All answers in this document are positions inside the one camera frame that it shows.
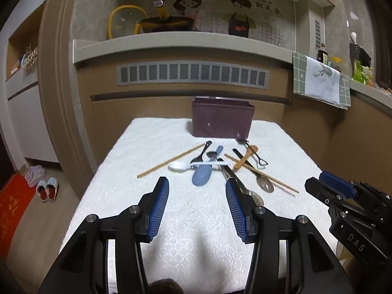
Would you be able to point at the green checked dish towel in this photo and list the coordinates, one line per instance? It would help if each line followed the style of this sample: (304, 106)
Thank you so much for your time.
(318, 79)

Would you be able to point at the silver metal spoon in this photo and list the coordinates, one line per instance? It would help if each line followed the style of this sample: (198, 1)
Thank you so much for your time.
(254, 197)

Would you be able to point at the purple plastic utensil holder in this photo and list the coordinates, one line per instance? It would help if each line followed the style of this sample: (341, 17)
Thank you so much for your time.
(222, 119)

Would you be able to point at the cartoon girl wall sticker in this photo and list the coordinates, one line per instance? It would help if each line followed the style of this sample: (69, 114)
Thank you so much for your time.
(186, 3)

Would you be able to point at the white plastic spoon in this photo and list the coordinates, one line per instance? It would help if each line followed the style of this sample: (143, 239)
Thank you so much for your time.
(179, 165)

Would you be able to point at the white-topped utensil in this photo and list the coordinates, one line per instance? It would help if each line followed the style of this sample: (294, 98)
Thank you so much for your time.
(353, 37)

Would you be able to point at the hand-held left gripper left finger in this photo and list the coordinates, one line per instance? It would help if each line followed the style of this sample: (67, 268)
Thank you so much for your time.
(159, 208)

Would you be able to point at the cartoon man wall sticker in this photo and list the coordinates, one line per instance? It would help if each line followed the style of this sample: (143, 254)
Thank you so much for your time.
(240, 21)

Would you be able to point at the green packet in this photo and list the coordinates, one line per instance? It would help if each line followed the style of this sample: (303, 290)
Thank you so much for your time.
(363, 72)

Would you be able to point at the white textured towel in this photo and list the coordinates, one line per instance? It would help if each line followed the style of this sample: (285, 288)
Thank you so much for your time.
(137, 147)

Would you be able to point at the grey vent grille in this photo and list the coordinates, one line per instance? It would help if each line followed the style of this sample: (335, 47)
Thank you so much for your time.
(193, 73)

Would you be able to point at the blue plastic spoon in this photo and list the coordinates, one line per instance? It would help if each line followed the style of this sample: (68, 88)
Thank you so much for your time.
(201, 176)

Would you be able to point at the beige lattice rack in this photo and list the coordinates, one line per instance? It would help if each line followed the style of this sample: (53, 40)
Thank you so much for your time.
(30, 58)

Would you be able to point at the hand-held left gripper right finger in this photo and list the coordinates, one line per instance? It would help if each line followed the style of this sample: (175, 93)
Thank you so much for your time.
(235, 208)

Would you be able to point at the red floor mat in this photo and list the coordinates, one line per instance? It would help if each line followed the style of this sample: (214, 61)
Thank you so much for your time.
(13, 211)

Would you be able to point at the wooden chopstick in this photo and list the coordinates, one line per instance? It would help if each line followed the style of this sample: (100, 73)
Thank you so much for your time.
(281, 184)
(165, 164)

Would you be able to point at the black countertop holder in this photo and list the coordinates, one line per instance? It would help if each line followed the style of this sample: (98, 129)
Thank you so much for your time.
(361, 54)

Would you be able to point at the white shelf cabinet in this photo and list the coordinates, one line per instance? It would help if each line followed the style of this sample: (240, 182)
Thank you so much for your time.
(27, 122)

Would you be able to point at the yellow-lidded jar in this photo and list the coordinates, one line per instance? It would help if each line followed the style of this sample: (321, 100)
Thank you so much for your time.
(336, 62)

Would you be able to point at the wooden spoon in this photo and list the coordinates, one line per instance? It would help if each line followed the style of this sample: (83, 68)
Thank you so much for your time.
(252, 150)

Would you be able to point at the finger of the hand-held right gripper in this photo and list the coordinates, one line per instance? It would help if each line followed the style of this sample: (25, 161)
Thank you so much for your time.
(337, 184)
(321, 194)

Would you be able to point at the grey wall vent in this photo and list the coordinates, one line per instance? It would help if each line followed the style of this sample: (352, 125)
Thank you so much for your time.
(319, 33)

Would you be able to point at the brown kitchen cabinet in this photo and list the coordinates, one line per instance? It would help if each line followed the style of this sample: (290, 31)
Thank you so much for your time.
(153, 107)

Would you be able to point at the dark brown rounded object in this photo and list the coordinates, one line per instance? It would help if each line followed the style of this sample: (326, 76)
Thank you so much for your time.
(165, 286)

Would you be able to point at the yellow-rimmed glass lid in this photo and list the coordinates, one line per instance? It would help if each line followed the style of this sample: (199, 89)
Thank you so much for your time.
(122, 21)

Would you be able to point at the grey countertop ledge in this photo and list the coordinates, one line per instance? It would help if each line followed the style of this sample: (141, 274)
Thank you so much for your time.
(183, 44)

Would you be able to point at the purple slipper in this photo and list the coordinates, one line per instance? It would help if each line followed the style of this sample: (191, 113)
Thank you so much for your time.
(33, 171)
(37, 179)

